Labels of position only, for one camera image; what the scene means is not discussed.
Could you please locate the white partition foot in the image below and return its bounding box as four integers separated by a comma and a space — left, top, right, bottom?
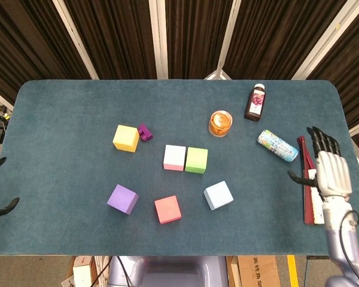
203, 69, 233, 81

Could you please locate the purple foam cube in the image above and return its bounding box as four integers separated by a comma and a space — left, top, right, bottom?
107, 184, 139, 216

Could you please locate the red paper folding fan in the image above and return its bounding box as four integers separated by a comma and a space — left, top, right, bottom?
296, 135, 327, 225

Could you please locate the clear jar of rubber bands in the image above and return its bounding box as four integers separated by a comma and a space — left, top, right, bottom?
208, 110, 233, 138

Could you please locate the brown pleated curtain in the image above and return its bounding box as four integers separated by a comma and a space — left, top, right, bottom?
0, 0, 359, 156

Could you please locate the light blue foam cube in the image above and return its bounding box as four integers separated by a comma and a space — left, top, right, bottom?
203, 181, 235, 211

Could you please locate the lavender robot torso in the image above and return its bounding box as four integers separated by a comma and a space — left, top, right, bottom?
107, 255, 229, 287

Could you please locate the printed drink can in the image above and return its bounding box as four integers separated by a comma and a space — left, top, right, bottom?
257, 129, 299, 163

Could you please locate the pink foam cube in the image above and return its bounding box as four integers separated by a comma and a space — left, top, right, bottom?
163, 144, 187, 172

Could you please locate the light wooden board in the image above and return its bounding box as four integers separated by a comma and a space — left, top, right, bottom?
226, 255, 243, 287

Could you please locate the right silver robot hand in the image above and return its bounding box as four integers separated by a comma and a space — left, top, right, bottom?
287, 126, 354, 204

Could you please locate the red foam cube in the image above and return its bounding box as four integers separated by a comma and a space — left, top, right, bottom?
154, 195, 182, 224

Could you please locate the yellow foam cube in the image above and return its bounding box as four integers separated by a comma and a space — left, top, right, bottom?
112, 124, 141, 154

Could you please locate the green foam cube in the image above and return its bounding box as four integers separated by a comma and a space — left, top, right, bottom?
184, 146, 209, 175

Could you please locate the brown cardboard box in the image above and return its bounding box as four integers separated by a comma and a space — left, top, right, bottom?
238, 255, 281, 287

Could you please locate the teal table cloth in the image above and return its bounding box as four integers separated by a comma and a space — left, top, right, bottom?
0, 79, 359, 257

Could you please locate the small purple toy block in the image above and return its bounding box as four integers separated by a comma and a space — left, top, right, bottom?
137, 123, 154, 142

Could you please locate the dark juice bottle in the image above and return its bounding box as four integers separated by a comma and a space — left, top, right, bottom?
244, 83, 267, 123

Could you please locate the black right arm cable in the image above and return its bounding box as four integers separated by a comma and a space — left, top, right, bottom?
339, 209, 359, 287

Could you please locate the white cardboard box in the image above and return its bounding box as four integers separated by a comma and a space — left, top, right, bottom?
72, 262, 93, 287

